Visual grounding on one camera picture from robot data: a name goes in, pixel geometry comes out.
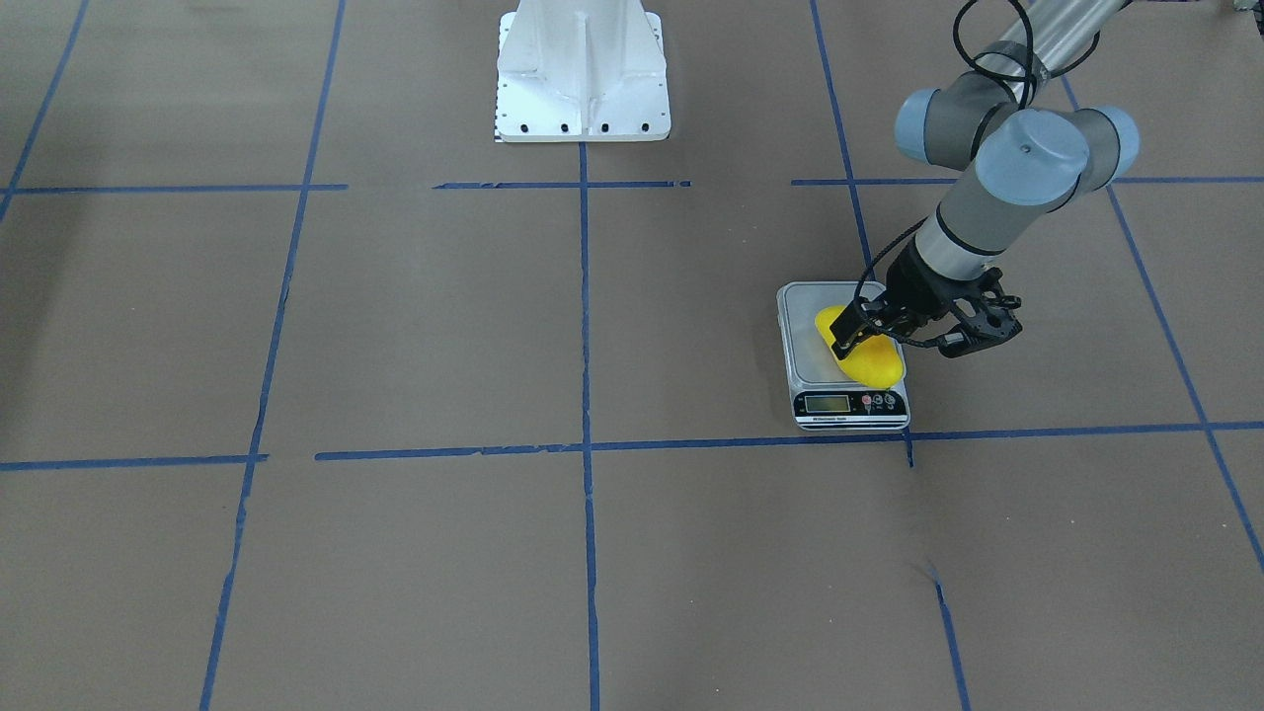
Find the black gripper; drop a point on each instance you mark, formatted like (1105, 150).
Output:
(916, 288)

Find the yellow mango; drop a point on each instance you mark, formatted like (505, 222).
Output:
(875, 363)

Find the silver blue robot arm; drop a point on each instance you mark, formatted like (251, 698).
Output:
(1015, 163)

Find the digital kitchen scale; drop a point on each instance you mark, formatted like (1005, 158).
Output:
(822, 396)

